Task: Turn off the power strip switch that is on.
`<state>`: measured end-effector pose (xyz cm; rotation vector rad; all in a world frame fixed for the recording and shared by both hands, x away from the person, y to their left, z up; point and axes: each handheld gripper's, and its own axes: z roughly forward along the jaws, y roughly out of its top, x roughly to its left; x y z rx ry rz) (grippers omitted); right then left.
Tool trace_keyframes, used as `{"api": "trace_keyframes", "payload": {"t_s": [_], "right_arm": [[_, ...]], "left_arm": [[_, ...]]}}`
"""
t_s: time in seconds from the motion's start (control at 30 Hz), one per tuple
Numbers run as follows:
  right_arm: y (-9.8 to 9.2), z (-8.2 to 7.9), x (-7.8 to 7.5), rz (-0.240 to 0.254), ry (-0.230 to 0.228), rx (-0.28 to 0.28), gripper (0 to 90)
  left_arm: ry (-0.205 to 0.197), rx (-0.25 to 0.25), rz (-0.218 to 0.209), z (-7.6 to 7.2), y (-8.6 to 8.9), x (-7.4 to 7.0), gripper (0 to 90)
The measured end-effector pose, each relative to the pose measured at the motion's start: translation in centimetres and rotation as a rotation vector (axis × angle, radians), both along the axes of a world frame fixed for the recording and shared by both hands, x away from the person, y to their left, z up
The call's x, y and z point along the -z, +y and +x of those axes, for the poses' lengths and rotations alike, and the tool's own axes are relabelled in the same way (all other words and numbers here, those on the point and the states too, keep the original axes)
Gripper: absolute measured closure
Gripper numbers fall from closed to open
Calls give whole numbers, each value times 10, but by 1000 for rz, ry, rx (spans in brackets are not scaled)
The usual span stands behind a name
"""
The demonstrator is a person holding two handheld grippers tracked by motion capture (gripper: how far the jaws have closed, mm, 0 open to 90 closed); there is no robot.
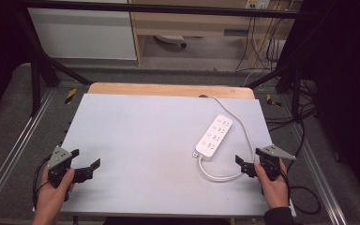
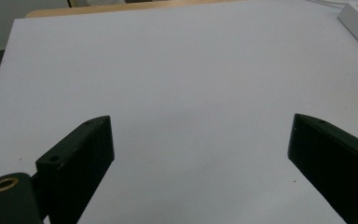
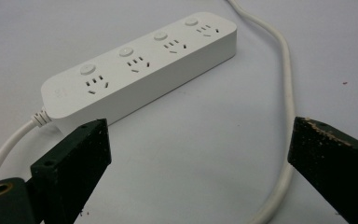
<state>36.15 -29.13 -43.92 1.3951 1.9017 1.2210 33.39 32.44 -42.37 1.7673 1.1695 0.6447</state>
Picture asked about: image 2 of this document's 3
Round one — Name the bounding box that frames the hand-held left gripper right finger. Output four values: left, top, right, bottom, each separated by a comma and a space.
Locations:
287, 113, 358, 224

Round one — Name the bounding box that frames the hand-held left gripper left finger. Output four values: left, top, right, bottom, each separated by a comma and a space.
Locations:
34, 115, 116, 224

